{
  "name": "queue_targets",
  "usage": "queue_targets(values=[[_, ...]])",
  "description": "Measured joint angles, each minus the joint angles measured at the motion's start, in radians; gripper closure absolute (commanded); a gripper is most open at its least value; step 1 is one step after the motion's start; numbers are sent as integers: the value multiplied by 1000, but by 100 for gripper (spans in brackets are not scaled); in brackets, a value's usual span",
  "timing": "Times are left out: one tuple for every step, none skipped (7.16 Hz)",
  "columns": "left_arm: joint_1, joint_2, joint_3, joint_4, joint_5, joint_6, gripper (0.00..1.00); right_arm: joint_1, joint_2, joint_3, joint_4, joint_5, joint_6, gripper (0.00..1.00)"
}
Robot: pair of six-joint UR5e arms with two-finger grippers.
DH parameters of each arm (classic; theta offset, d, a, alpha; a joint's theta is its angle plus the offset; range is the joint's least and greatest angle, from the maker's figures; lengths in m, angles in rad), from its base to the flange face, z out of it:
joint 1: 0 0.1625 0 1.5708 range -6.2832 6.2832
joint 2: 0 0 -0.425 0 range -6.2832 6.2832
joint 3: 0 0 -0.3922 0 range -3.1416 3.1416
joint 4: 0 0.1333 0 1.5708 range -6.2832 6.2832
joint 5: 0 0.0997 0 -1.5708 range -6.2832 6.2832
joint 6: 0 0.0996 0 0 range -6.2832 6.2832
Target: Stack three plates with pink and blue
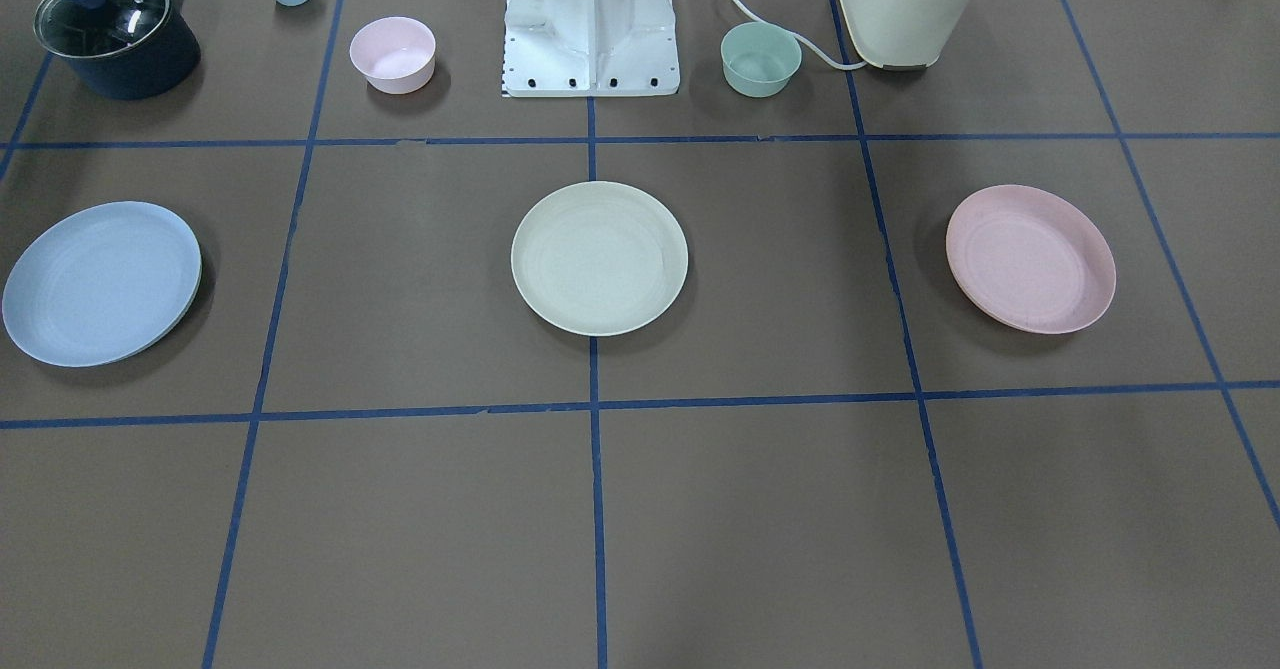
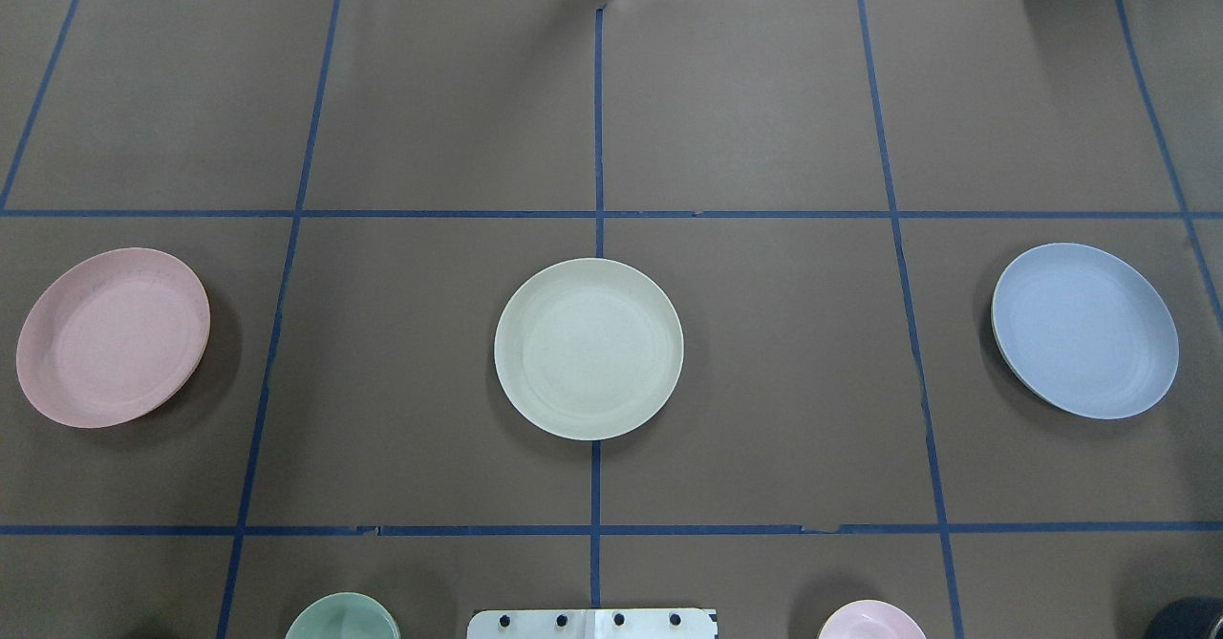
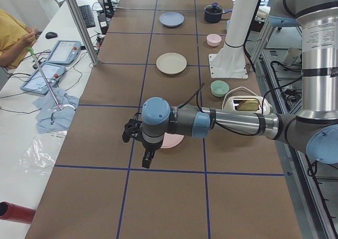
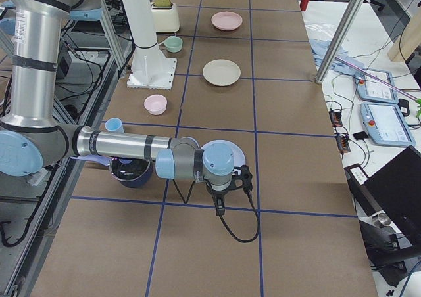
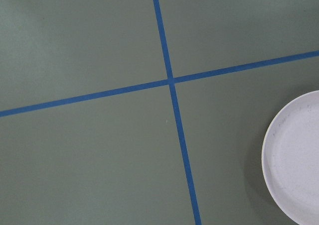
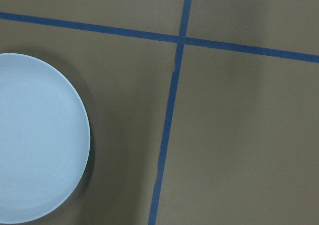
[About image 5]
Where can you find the light blue plate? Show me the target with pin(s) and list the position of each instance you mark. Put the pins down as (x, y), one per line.
(290, 159)

